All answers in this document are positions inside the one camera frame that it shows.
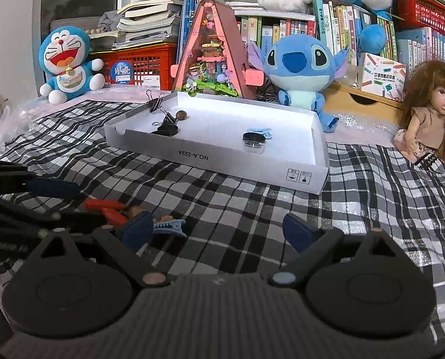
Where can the black binder clip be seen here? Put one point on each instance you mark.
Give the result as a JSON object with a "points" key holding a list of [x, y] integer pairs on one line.
{"points": [[168, 121], [156, 103]]}

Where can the clear plastic bag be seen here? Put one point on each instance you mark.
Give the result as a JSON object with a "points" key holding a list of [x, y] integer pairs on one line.
{"points": [[9, 131]]}

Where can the blue white cat plush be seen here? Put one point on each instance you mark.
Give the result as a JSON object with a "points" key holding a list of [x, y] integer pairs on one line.
{"points": [[67, 63]]}

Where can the blue alien plush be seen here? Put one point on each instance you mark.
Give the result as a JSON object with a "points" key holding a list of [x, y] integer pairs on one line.
{"points": [[301, 67]]}

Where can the white printed carton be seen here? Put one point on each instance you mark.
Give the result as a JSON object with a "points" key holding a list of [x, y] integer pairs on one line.
{"points": [[381, 76]]}

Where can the black white plaid blanket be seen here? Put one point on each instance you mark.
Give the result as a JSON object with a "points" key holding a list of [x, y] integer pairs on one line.
{"points": [[357, 202]]}

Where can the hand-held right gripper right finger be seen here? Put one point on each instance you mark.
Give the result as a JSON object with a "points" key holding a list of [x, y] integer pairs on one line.
{"points": [[299, 230]]}

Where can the wooden drawer box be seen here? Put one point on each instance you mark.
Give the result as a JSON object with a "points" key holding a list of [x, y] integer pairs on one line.
{"points": [[357, 99]]}

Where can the red plastic basket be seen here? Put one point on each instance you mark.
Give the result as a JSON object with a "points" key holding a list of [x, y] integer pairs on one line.
{"points": [[430, 13], [144, 65]]}

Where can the grey cloth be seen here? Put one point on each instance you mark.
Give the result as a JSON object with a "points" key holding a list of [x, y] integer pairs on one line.
{"points": [[110, 20]]}

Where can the white cardboard box tray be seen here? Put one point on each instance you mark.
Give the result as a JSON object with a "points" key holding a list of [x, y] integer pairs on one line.
{"points": [[222, 160]]}

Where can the clear round container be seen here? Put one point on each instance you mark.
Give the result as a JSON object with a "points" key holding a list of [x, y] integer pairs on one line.
{"points": [[254, 147]]}

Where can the row of pale blue books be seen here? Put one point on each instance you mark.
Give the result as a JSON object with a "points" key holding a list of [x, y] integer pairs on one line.
{"points": [[428, 46]]}

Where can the pink triangular house model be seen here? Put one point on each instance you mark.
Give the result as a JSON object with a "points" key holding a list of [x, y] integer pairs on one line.
{"points": [[211, 52]]}

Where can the blue hair claw clip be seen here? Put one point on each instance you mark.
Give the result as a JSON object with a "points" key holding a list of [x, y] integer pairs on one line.
{"points": [[170, 228], [260, 131]]}

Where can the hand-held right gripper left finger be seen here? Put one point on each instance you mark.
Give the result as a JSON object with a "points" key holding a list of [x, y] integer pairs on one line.
{"points": [[138, 230]]}

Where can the long haired doll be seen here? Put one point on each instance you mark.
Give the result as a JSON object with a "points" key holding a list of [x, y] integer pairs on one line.
{"points": [[432, 119]]}

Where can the row of colourful books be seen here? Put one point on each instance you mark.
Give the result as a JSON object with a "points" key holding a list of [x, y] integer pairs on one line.
{"points": [[338, 26]]}

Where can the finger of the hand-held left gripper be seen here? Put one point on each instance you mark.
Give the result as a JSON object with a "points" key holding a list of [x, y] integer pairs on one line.
{"points": [[54, 190], [28, 213]]}

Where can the stack of books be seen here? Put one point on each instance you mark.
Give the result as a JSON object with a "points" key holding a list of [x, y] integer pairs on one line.
{"points": [[147, 22]]}

